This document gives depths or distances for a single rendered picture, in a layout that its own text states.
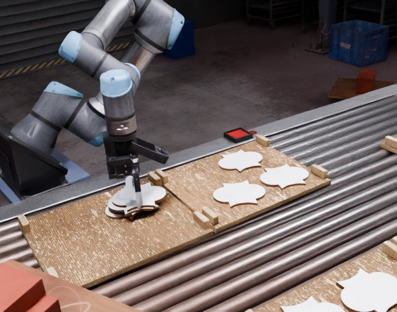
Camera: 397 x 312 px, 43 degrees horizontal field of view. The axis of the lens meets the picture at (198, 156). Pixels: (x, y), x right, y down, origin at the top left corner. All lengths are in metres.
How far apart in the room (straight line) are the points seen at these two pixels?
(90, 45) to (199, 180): 0.51
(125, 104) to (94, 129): 0.49
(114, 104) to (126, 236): 0.34
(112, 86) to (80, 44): 0.16
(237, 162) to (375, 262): 0.57
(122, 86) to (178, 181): 0.42
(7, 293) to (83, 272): 0.62
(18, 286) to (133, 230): 0.73
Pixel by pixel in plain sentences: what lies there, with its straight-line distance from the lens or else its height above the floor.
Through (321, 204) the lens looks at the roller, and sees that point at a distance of 1.45.
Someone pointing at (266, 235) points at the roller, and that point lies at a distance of 1.30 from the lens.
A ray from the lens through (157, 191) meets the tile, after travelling 1.39.
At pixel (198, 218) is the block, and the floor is 0.96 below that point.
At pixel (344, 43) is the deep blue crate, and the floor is 0.21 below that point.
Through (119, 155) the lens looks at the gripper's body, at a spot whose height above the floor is 1.11.
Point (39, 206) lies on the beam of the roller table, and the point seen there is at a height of 0.91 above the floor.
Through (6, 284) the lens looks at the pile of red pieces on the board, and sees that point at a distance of 0.63.
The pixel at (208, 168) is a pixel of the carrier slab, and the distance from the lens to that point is 1.57.
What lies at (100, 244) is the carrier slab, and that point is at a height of 0.94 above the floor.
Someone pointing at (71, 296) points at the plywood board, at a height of 1.04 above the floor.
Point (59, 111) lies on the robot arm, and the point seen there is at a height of 1.10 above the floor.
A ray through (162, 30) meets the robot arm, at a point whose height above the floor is 1.33.
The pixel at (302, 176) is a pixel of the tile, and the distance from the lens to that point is 1.51.
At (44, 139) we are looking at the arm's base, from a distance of 1.72.
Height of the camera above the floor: 1.69
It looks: 27 degrees down
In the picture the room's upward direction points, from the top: 4 degrees counter-clockwise
